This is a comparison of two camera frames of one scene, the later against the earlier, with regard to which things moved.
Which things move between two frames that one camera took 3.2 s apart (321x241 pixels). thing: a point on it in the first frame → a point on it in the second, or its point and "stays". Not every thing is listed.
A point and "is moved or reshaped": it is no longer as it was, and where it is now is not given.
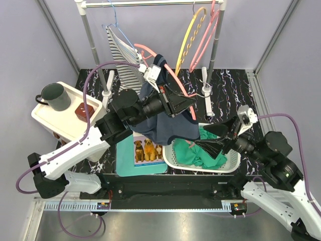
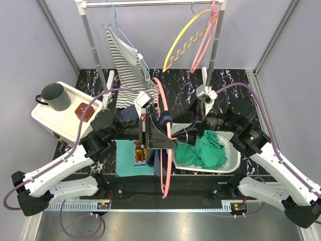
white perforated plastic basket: [231, 165] stays
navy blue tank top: [164, 129] is moved or reshaped
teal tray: [125, 161] stays
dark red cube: [81, 112] stays
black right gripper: [212, 146] → [189, 135]
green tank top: [188, 152] stays
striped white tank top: [129, 77] stays
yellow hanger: [201, 21] → [164, 69]
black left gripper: [172, 102] → [153, 137]
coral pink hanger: [161, 58] → [170, 138]
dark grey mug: [56, 96] stays
